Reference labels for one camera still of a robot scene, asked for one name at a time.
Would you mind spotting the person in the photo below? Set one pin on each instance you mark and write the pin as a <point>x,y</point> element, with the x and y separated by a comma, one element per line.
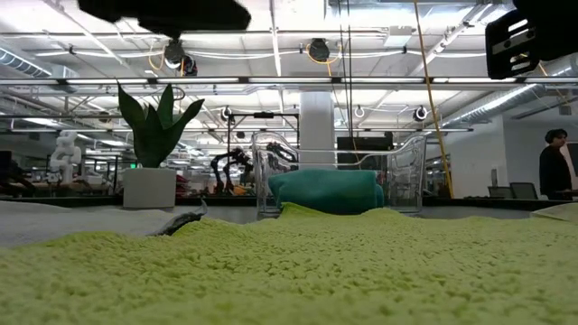
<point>553,167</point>

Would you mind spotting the grey microfiber towel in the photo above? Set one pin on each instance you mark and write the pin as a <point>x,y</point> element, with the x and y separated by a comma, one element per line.
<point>68,221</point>

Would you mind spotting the white plant pot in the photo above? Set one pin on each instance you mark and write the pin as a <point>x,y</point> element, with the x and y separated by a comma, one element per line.
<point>149,187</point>

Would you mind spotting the black station frame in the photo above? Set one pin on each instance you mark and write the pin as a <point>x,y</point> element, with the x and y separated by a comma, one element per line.
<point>264,115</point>

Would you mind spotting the white robot figure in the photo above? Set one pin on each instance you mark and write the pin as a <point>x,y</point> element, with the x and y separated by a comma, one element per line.
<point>65,155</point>

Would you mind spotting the green snake plant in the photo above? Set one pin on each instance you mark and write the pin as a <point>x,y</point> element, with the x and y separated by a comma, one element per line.
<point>153,135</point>

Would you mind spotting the silver ventilation duct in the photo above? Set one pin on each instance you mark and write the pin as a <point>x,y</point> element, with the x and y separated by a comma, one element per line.
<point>492,106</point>

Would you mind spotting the long ceiling light bar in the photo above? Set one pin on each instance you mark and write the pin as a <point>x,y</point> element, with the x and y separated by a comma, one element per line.
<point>289,80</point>

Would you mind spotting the clear plastic bin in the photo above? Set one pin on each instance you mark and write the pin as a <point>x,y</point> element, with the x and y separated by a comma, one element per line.
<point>406,176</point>

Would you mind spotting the black monitor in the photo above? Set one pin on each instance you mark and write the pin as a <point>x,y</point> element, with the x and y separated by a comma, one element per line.
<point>366,142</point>

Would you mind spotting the teal microfiber towel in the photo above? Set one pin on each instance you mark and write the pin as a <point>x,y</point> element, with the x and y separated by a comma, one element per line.
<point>325,189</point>

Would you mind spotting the black background robot arm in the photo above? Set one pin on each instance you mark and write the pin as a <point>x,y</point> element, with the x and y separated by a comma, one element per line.
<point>226,162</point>

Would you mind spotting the wooden workbench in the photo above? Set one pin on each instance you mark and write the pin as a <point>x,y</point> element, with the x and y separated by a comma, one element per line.
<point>45,186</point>

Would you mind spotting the white square pillar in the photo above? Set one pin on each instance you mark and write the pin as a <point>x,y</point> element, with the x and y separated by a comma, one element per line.
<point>316,117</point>

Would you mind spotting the yellow-green microfiber towel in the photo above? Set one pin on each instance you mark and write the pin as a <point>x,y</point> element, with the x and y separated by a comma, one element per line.
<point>289,271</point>

